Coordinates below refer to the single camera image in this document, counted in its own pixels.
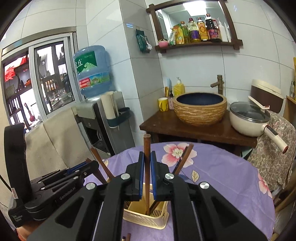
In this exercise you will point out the cream perforated utensil holder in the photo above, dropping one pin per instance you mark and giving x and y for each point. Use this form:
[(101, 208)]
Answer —
[(138, 219)]

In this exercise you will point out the woven texture sink basin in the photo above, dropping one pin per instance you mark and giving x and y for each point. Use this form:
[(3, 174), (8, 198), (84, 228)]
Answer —
[(200, 113)]

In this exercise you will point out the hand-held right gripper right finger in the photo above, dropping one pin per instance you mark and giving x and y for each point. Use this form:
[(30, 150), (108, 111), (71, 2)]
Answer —
[(153, 180)]

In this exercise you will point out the bronze faucet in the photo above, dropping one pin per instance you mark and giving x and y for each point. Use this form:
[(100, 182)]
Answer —
[(219, 84)]

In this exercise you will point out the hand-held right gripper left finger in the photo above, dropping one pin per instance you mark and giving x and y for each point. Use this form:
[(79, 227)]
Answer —
[(141, 178)]

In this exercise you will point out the cream paper cup tube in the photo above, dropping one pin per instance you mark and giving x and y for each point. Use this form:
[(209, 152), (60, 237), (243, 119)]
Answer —
[(108, 104)]

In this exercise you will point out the dark green cup holder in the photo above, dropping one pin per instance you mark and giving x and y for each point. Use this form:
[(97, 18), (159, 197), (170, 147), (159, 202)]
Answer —
[(120, 118)]

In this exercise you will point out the aluminium sliding window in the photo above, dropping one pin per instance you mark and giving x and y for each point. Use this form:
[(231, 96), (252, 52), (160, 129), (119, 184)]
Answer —
[(55, 76)]

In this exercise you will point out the blue water dispenser bottle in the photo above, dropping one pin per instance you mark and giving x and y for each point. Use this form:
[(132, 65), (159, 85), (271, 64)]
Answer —
[(92, 69)]

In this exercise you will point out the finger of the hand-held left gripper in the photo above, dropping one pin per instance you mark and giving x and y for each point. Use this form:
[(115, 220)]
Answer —
[(75, 168), (85, 172)]

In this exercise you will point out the amber gold label bottle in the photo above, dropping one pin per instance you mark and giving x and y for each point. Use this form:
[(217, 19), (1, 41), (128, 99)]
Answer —
[(203, 31)]

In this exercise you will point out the dark soy sauce bottle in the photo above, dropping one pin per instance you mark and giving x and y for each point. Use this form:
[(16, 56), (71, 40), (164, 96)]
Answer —
[(213, 30)]

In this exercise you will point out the wooden framed mirror shelf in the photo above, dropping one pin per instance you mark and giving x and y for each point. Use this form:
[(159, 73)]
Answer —
[(231, 23)]

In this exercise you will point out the brown and cream rice cooker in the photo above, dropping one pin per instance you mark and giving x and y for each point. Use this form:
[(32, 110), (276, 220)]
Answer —
[(263, 95)]

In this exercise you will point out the yellow mug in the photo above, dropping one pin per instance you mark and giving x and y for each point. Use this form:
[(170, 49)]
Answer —
[(163, 104)]

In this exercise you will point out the blue plastic utensil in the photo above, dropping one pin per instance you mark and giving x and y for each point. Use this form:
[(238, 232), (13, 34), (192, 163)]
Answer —
[(169, 84)]

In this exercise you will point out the yellow soap pump bottle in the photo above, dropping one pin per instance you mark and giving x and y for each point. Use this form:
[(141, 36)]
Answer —
[(179, 89)]

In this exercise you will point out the floral patterned cloth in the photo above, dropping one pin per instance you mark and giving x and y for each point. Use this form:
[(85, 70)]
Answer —
[(272, 148)]

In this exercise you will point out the beige wall cloth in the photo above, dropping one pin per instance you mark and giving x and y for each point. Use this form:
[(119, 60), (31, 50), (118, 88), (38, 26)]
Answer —
[(57, 139)]

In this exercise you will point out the purple label bottle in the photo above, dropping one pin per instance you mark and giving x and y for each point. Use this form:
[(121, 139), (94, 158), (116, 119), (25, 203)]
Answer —
[(194, 33)]

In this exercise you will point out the green hanging packet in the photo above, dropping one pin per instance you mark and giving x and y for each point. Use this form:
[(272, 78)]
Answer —
[(142, 41)]

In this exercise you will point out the yellow seasoning packet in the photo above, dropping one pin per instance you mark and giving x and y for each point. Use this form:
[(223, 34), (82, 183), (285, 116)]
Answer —
[(177, 34)]

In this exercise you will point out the white squeeze bottle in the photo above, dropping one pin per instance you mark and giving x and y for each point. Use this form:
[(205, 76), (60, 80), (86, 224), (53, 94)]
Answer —
[(223, 32)]

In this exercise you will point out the grey water dispenser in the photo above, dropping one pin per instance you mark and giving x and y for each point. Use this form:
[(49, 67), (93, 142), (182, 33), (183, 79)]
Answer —
[(92, 115)]

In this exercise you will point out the white rice paddle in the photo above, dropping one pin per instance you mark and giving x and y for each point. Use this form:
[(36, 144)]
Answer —
[(256, 102)]

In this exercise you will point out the glass pot lid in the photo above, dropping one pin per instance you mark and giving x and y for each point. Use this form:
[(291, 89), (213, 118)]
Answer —
[(247, 112)]

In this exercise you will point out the dark wooden sink counter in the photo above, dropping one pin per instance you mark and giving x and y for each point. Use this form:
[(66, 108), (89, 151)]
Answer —
[(161, 124)]

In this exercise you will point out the small pink bowl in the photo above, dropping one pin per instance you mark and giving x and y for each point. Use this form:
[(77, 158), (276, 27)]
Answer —
[(163, 43)]

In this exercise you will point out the purple floral tablecloth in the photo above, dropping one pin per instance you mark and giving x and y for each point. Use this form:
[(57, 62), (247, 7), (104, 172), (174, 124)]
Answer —
[(219, 166)]

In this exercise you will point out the dark wooden chair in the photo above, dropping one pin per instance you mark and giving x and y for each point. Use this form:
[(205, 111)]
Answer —
[(283, 201)]

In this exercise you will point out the yellow printed roll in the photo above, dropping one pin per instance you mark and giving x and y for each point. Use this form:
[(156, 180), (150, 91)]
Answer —
[(294, 69)]

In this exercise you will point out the light wooden shelf unit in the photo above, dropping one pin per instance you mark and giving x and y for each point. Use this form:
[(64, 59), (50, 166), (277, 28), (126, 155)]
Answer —
[(290, 109)]

